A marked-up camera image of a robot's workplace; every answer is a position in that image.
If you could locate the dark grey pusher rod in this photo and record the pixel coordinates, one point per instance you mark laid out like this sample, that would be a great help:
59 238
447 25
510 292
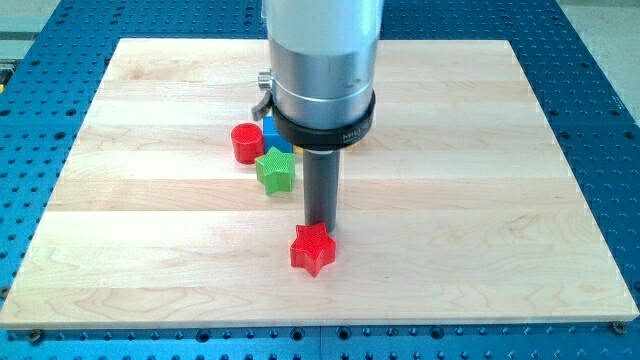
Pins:
320 180

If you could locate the green star block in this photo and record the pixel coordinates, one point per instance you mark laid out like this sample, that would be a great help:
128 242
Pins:
276 171

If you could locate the blue cube block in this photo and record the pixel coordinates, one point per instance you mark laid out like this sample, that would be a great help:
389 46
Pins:
272 138

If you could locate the red star block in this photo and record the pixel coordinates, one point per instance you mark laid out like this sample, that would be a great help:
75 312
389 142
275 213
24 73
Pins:
313 248

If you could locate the red cylinder block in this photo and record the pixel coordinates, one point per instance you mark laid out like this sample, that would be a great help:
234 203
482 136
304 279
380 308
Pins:
248 142

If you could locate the light wooden board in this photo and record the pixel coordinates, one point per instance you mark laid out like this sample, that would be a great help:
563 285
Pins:
458 207

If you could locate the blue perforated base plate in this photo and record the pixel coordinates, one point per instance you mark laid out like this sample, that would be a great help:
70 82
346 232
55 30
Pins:
51 90

